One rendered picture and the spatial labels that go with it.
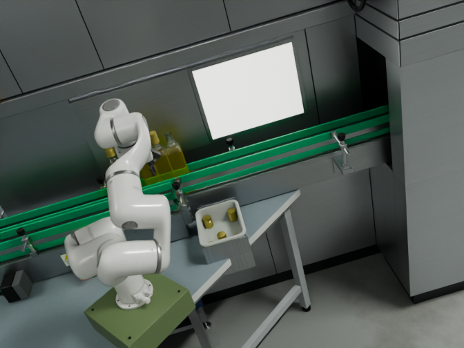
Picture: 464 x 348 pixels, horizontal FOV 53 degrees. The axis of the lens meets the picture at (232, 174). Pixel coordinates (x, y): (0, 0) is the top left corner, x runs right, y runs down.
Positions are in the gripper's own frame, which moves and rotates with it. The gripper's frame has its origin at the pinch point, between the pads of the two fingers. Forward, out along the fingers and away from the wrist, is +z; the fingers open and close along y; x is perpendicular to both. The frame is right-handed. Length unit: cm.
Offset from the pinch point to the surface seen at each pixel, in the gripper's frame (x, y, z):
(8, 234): -17, 64, 28
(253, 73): -42, -46, 7
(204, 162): -26.2, -17.7, 30.6
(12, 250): -9, 62, 30
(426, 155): 1, -99, 33
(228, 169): -18.8, -26.4, 30.8
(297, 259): -2, -45, 84
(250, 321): 3, -15, 121
